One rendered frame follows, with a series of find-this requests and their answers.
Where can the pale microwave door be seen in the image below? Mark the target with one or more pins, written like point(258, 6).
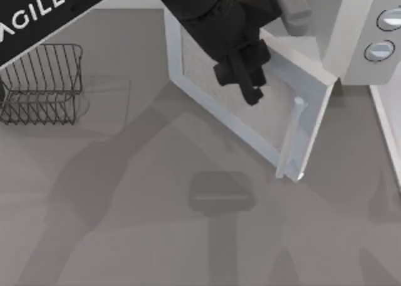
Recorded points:
point(219, 110)

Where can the pale grey rounded box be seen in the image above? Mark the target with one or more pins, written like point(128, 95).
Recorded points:
point(293, 3)

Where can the pale microwave oven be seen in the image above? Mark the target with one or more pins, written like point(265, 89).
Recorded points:
point(351, 32)

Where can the grey microwave knob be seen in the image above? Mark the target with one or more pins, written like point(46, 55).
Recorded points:
point(390, 19)
point(379, 50)

